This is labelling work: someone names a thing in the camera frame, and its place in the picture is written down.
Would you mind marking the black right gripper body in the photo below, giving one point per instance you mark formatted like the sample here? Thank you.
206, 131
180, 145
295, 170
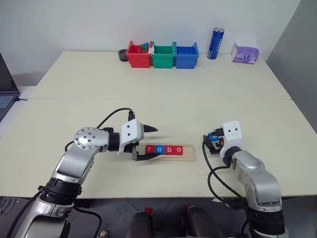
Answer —
220, 142

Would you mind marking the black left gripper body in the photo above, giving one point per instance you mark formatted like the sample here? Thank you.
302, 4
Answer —
135, 151

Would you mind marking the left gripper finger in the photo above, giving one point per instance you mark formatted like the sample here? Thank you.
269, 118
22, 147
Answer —
148, 157
149, 128

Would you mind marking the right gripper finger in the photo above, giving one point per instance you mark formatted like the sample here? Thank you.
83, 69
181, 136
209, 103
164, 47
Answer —
210, 147
212, 133

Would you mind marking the blue letter tile t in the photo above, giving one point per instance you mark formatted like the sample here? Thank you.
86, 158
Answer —
212, 137

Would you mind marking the red letter tile b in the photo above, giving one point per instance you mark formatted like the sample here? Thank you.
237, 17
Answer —
168, 149

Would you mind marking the wooden letter tray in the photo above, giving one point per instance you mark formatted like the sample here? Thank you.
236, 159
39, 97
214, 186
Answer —
188, 153

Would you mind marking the red letter tile o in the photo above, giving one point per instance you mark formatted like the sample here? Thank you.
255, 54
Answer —
178, 149

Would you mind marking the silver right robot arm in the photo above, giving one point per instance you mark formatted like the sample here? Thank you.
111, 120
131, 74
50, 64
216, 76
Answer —
257, 178

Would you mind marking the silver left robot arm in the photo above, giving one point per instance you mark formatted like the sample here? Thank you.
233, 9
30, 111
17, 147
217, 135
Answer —
81, 153

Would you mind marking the red letter tile r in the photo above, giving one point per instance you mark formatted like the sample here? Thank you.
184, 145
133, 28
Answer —
150, 149

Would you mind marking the blue letter tile o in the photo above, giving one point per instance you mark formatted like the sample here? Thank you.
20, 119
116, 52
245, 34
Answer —
159, 149

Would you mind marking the white crumpled paper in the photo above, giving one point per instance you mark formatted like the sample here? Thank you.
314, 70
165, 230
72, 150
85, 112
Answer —
219, 201

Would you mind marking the dark rounded shape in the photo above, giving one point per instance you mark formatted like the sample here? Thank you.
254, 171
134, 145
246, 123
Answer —
200, 223
140, 225

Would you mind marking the green plastic bin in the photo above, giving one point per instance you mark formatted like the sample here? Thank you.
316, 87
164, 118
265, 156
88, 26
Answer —
161, 60

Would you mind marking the red plastic bin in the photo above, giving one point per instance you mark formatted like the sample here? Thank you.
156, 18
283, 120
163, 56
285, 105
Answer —
137, 59

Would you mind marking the black round dish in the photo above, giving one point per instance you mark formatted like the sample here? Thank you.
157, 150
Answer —
121, 57

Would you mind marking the blue plastic bin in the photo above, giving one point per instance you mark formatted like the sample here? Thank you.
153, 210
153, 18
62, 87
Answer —
185, 60

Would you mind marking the white plastic object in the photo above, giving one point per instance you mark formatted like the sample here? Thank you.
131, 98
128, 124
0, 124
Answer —
151, 50

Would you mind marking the green toy block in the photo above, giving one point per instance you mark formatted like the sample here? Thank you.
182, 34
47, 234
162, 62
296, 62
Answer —
143, 48

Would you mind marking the purple tissue pack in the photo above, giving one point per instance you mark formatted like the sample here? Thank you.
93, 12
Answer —
245, 56

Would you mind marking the small beige object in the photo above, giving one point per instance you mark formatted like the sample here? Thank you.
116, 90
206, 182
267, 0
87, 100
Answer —
104, 234

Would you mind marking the blue drink can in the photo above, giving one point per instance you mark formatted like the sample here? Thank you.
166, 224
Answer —
215, 44

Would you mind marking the dark laptop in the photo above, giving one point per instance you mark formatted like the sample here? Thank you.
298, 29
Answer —
6, 81

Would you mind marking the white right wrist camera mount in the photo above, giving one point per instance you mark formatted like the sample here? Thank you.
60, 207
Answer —
231, 136

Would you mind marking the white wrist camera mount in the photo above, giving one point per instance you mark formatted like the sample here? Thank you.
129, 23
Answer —
231, 136
130, 134

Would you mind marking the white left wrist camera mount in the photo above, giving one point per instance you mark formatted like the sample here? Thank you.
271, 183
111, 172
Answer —
130, 134

